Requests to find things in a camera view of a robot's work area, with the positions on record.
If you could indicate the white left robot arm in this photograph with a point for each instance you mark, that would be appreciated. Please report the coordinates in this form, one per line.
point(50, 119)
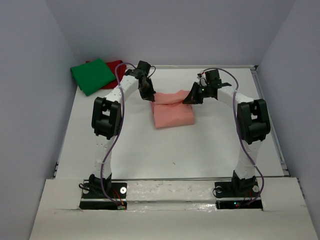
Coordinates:
point(107, 121)

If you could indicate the green folded t shirt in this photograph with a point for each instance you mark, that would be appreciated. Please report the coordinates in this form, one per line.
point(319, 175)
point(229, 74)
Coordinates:
point(92, 76)

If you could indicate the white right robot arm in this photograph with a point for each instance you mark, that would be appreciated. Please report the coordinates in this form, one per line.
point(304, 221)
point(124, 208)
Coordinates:
point(252, 126)

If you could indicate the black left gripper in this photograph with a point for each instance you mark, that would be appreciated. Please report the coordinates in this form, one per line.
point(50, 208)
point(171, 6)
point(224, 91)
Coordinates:
point(148, 96)

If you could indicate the pink t shirt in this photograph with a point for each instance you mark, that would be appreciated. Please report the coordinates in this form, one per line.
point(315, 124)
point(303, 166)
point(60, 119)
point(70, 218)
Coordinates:
point(169, 111)

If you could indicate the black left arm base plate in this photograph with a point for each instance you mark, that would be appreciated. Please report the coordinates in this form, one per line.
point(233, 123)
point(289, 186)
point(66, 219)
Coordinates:
point(94, 199)

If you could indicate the red folded t shirt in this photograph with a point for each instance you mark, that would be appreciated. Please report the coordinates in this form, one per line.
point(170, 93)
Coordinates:
point(120, 72)

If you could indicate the white front cover board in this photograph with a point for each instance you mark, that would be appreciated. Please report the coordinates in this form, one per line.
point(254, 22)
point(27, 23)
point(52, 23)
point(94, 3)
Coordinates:
point(173, 210)

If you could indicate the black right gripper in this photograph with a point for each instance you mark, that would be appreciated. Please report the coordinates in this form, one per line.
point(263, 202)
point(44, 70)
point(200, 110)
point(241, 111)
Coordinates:
point(192, 97)

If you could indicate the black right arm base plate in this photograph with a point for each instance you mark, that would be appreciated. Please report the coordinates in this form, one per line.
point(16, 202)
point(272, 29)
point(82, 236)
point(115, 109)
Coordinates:
point(228, 199)

